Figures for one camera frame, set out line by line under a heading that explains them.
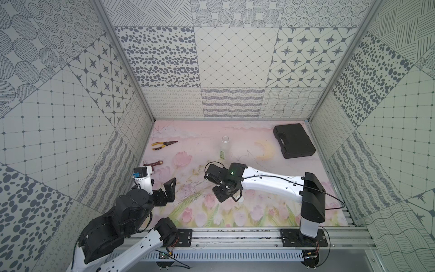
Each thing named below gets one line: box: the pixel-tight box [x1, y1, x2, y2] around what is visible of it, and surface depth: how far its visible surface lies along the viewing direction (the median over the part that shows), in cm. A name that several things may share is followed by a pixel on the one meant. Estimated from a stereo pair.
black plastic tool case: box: [273, 122, 317, 160], surface depth 108 cm
